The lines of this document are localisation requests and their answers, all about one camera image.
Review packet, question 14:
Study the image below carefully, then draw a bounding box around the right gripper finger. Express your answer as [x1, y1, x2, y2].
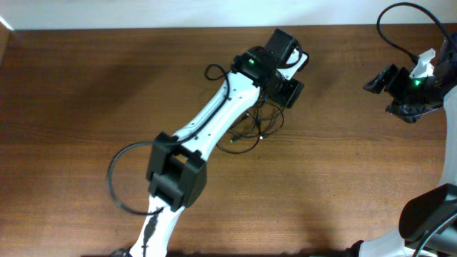
[363, 64, 398, 94]
[386, 101, 425, 124]

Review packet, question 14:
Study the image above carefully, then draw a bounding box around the black USB cable long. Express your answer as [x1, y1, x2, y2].
[216, 96, 286, 155]

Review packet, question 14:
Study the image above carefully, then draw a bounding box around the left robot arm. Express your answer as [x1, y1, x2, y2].
[106, 29, 309, 256]

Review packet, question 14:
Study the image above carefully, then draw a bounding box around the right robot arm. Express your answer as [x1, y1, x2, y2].
[348, 35, 456, 256]

